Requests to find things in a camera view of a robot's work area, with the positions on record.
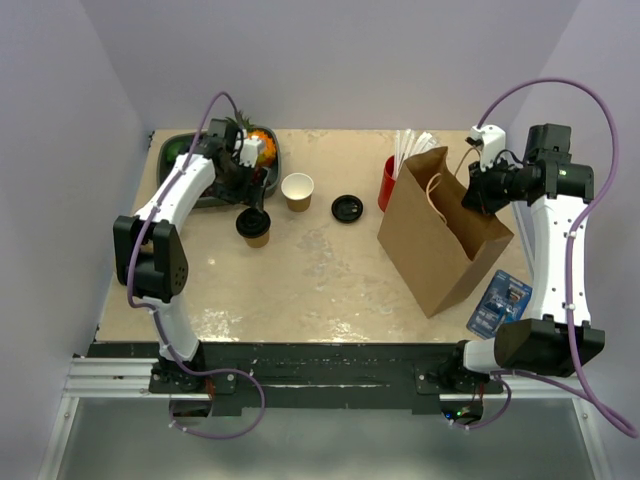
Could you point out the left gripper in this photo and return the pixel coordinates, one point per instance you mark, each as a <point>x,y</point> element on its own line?
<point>248,192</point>

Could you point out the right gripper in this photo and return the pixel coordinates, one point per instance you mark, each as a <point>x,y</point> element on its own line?
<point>478,196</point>

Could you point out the black cup lid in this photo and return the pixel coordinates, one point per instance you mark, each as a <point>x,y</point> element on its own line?
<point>347,208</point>
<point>253,223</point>

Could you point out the brown paper cup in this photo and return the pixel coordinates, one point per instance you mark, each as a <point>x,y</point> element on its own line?
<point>297,189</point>
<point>258,241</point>

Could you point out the brown paper bag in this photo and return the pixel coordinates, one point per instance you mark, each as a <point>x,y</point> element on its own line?
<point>441,250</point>

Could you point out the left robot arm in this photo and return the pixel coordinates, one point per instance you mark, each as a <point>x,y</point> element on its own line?
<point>150,259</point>

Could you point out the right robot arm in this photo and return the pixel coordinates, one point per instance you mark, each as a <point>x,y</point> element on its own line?
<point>555,336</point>

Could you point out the orange toy pineapple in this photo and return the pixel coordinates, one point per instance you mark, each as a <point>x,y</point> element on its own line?
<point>268,154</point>

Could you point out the green lime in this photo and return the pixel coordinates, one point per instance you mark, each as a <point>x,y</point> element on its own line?
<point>175,149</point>

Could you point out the grey fruit tray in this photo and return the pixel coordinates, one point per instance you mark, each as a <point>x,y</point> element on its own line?
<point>207,199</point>

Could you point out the red plastic cup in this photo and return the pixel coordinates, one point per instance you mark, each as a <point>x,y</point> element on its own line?
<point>388,182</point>

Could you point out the blue razor package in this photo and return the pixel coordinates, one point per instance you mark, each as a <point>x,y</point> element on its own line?
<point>504,301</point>

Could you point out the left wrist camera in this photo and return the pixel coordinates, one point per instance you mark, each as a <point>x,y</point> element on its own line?
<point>252,148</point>

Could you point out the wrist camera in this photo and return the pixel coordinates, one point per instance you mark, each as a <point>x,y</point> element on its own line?
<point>489,140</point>
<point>252,148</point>

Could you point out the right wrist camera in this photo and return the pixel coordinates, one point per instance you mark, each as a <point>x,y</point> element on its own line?
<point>489,140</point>

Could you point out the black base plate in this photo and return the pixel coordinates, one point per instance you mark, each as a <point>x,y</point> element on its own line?
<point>387,376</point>

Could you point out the aluminium frame rail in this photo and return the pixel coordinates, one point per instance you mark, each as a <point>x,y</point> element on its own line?
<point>317,282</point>

